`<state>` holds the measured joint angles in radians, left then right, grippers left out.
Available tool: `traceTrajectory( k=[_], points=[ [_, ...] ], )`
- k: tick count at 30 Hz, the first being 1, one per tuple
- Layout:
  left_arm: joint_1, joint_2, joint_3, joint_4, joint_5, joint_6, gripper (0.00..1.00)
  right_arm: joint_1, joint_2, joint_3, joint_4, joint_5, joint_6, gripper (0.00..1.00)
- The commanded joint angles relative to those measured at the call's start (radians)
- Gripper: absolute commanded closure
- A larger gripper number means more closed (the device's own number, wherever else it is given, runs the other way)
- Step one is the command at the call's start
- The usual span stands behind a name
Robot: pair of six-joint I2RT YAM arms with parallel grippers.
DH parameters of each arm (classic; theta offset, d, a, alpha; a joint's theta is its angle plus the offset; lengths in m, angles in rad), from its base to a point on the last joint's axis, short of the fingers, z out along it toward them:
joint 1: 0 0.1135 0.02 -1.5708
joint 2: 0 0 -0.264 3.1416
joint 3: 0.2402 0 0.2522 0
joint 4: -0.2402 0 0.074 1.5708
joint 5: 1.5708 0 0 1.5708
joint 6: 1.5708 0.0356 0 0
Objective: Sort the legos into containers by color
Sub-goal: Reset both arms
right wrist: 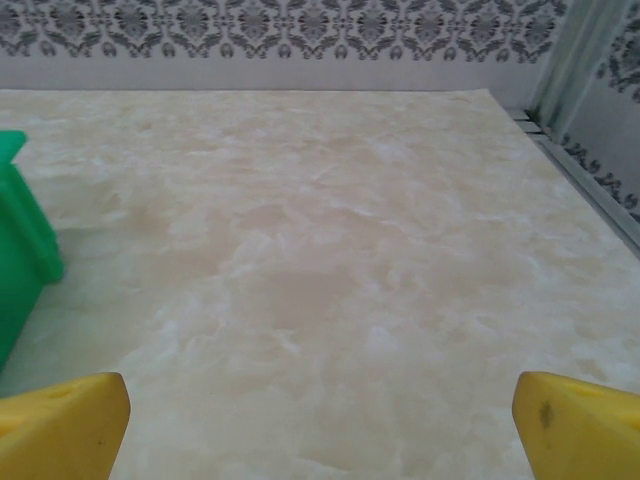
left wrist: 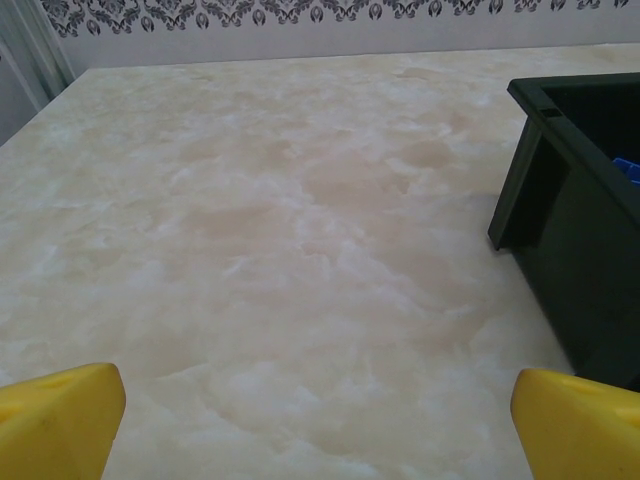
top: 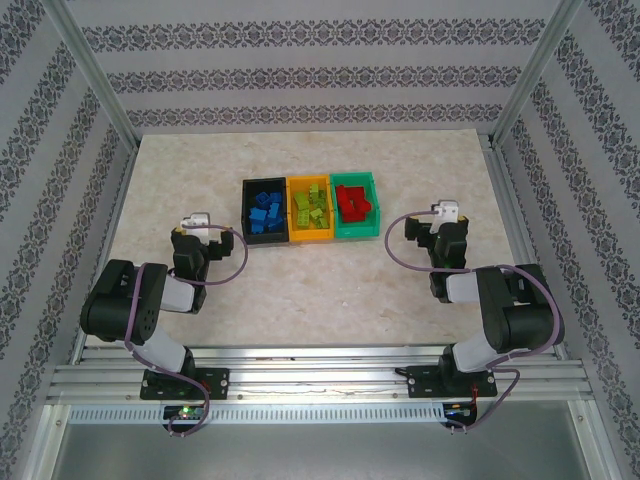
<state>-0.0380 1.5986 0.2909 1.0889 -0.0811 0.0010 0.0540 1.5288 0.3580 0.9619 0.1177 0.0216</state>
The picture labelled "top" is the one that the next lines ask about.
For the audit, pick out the aluminium side rail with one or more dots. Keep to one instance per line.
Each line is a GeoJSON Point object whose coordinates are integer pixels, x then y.
{"type": "Point", "coordinates": [120, 200]}
{"type": "Point", "coordinates": [507, 200]}

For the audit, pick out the green plastic bin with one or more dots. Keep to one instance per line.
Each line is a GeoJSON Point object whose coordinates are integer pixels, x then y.
{"type": "Point", "coordinates": [355, 232]}

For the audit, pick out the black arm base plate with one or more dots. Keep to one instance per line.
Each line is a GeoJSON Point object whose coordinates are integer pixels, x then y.
{"type": "Point", "coordinates": [420, 382]}
{"type": "Point", "coordinates": [215, 382]}

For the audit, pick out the long lime green lego brick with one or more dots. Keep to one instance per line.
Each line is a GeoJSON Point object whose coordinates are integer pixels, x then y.
{"type": "Point", "coordinates": [301, 201]}
{"type": "Point", "coordinates": [302, 219]}

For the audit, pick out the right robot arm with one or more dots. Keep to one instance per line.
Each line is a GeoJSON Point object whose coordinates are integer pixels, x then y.
{"type": "Point", "coordinates": [520, 315]}

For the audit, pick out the yellow plastic bin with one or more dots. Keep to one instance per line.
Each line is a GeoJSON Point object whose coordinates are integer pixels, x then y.
{"type": "Point", "coordinates": [310, 237]}

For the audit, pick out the aluminium frame post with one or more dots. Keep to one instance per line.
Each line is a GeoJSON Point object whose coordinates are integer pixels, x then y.
{"type": "Point", "coordinates": [90, 75]}
{"type": "Point", "coordinates": [537, 75]}

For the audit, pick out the black plastic bin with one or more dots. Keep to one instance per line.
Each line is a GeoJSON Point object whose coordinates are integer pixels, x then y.
{"type": "Point", "coordinates": [265, 239]}

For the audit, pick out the grey sheet metal panel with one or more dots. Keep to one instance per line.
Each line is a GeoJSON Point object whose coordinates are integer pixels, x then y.
{"type": "Point", "coordinates": [320, 450]}

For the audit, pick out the blue lego brick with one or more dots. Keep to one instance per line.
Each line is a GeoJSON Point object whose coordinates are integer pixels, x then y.
{"type": "Point", "coordinates": [275, 223]}
{"type": "Point", "coordinates": [257, 217]}
{"type": "Point", "coordinates": [276, 196]}
{"type": "Point", "coordinates": [260, 196]}
{"type": "Point", "coordinates": [274, 208]}

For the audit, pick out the aluminium rail beam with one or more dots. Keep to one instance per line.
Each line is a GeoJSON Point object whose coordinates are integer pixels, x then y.
{"type": "Point", "coordinates": [320, 375]}

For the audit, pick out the small circuit board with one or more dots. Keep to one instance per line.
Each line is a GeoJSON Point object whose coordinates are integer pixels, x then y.
{"type": "Point", "coordinates": [185, 412]}
{"type": "Point", "coordinates": [460, 409]}

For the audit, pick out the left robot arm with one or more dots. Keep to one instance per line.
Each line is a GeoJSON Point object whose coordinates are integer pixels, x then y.
{"type": "Point", "coordinates": [120, 300]}

